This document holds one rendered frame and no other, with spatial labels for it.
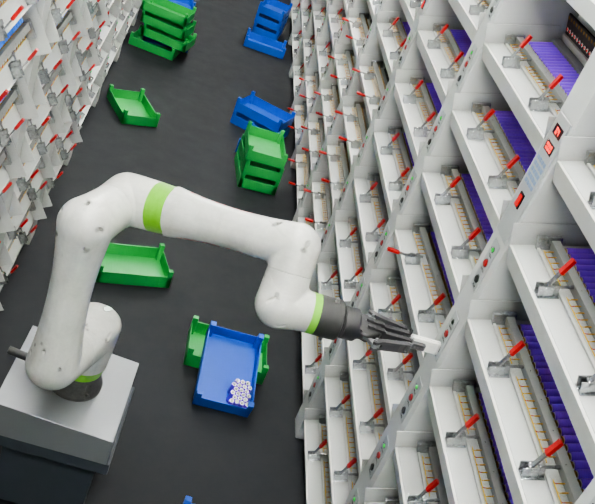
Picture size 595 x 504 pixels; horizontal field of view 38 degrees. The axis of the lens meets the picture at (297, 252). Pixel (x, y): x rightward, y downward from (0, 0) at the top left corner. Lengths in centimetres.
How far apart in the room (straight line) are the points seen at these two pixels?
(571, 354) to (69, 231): 103
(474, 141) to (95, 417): 121
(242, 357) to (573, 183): 178
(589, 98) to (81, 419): 145
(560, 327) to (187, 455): 157
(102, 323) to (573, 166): 119
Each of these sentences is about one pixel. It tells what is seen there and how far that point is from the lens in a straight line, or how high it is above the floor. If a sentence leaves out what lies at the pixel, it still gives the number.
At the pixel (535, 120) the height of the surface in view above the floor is 149.
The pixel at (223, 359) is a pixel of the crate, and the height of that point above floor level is 7.
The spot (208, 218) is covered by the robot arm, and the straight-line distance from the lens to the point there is 190.
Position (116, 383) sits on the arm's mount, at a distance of 244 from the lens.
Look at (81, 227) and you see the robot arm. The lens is 186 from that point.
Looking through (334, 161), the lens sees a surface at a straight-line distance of 380.
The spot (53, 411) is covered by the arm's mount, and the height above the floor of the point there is 38.
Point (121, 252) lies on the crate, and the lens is 359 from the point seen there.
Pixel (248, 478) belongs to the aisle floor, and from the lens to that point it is 285.
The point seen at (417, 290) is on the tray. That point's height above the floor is 90.
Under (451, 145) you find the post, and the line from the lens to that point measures 245.
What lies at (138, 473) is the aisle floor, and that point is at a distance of 274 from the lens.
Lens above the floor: 200
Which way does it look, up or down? 30 degrees down
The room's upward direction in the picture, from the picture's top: 23 degrees clockwise
